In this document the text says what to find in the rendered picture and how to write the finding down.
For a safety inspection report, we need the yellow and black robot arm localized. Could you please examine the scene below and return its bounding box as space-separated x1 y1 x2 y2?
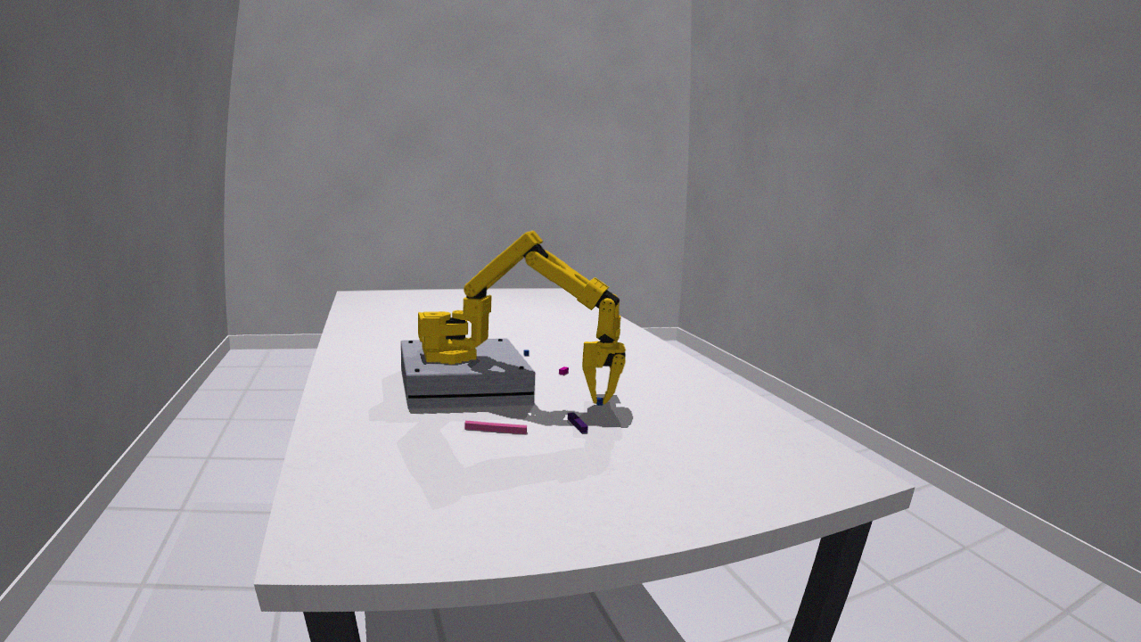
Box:
421 231 621 365

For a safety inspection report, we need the pink flat bar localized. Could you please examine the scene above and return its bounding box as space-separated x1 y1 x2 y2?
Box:
464 421 527 434

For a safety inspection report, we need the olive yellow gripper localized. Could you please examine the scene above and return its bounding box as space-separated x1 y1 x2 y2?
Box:
582 341 626 404

